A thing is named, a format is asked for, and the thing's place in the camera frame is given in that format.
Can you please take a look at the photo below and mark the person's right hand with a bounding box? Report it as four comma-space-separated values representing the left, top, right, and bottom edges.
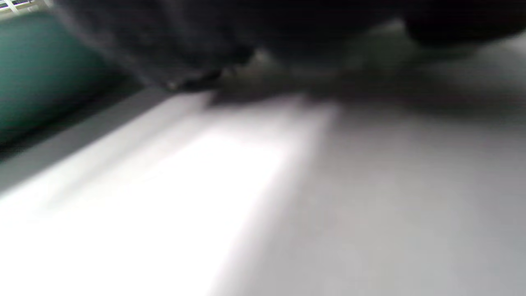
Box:
53, 0, 526, 90

